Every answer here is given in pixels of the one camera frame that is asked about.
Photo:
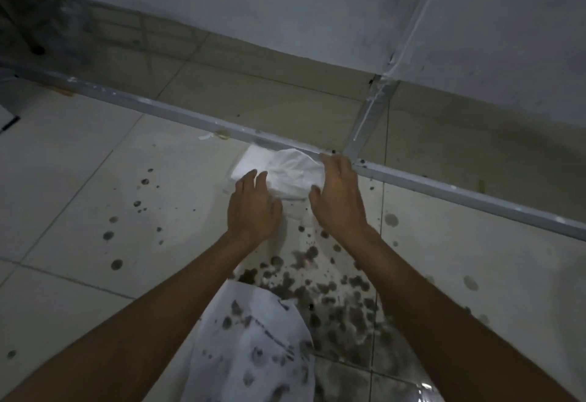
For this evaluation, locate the person's left hand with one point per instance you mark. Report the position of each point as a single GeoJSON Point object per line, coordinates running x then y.
{"type": "Point", "coordinates": [254, 209]}

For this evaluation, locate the person's right hand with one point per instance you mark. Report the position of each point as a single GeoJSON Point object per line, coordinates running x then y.
{"type": "Point", "coordinates": [341, 205]}

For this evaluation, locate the clear pack of white tissues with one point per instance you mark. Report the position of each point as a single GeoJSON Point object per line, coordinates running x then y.
{"type": "Point", "coordinates": [293, 173]}

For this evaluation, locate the white tissue sheet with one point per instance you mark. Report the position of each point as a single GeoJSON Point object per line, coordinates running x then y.
{"type": "Point", "coordinates": [256, 347]}

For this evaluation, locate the person's left forearm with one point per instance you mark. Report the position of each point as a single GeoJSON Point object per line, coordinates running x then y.
{"type": "Point", "coordinates": [128, 337]}

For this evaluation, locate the person's right forearm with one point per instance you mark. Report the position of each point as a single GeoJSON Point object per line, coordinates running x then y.
{"type": "Point", "coordinates": [458, 337]}

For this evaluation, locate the small white paper scrap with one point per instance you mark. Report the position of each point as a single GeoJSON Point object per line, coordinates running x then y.
{"type": "Point", "coordinates": [204, 137]}

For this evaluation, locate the white cabinet panel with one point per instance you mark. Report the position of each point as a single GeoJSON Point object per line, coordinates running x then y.
{"type": "Point", "coordinates": [5, 115]}

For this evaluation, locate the black chair leg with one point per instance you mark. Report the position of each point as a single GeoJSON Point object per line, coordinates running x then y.
{"type": "Point", "coordinates": [37, 49]}

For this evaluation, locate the grey metal post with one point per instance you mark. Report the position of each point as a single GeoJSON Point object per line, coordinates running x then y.
{"type": "Point", "coordinates": [371, 118]}

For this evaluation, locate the metal frame rail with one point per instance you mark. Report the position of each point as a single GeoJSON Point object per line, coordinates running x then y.
{"type": "Point", "coordinates": [458, 196]}

